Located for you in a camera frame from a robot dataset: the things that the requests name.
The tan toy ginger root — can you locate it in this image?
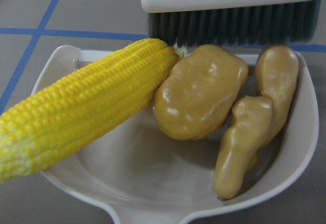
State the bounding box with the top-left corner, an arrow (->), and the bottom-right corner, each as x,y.
213,44 -> 300,201

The brown toy potato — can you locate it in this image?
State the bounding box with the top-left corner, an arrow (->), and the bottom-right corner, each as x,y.
153,44 -> 249,141

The yellow toy corn cob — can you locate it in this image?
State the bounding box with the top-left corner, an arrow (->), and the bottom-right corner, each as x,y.
1,38 -> 184,183

